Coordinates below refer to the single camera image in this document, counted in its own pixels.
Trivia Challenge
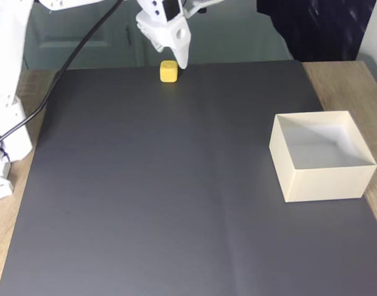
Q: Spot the yellow cube block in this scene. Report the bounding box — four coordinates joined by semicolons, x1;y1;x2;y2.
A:
159;60;179;83

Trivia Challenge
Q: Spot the white open box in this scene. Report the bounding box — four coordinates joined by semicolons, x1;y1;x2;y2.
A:
268;110;377;204

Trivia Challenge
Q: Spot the pale green plain door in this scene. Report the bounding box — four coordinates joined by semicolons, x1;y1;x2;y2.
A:
141;0;292;67

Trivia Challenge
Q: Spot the pale green panelled door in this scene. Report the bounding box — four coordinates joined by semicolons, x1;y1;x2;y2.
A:
23;0;144;70

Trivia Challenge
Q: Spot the black hanging cloth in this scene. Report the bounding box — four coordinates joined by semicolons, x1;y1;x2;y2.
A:
255;0;377;62

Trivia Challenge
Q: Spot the dark grey table mat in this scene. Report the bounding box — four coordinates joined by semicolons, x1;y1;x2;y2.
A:
0;60;377;296

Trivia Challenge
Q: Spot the white camera mount with camera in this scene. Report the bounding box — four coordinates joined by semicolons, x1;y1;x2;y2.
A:
183;0;225;18

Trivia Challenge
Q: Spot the black camera cable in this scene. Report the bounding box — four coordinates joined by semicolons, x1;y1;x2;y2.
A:
0;0;124;149

